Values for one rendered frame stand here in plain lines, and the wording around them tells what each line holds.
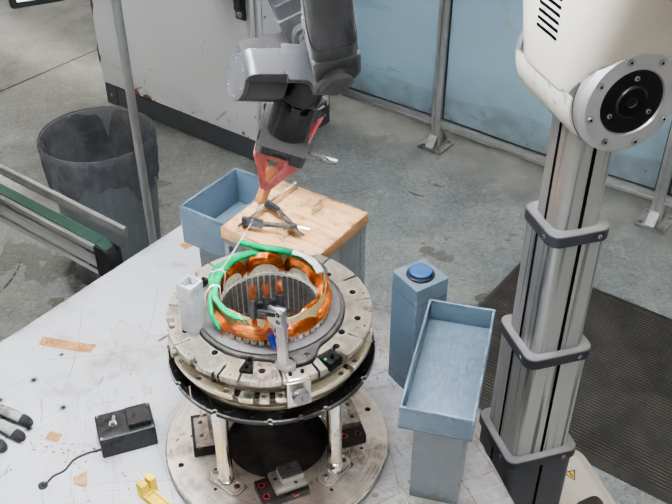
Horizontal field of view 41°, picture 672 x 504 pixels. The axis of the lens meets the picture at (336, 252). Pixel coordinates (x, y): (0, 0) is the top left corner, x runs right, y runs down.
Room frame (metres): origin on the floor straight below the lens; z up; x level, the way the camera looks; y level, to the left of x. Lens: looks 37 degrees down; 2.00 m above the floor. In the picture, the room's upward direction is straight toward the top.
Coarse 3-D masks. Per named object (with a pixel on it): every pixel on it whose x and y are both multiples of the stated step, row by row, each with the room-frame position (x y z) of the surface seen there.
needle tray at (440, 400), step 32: (448, 320) 1.11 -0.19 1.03; (480, 320) 1.09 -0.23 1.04; (416, 352) 0.99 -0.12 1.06; (448, 352) 1.03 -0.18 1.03; (480, 352) 1.03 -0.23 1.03; (416, 384) 0.96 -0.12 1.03; (448, 384) 0.96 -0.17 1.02; (480, 384) 0.92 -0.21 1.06; (416, 416) 0.87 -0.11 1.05; (448, 416) 0.86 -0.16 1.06; (416, 448) 0.94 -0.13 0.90; (448, 448) 0.93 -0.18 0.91; (416, 480) 0.94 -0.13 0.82; (448, 480) 0.93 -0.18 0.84
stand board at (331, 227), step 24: (312, 192) 1.44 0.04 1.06; (240, 216) 1.35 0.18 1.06; (264, 216) 1.35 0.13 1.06; (288, 216) 1.35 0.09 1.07; (312, 216) 1.35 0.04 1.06; (336, 216) 1.35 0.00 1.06; (360, 216) 1.35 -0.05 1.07; (264, 240) 1.28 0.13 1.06; (288, 240) 1.28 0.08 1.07; (312, 240) 1.28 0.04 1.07; (336, 240) 1.28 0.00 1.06
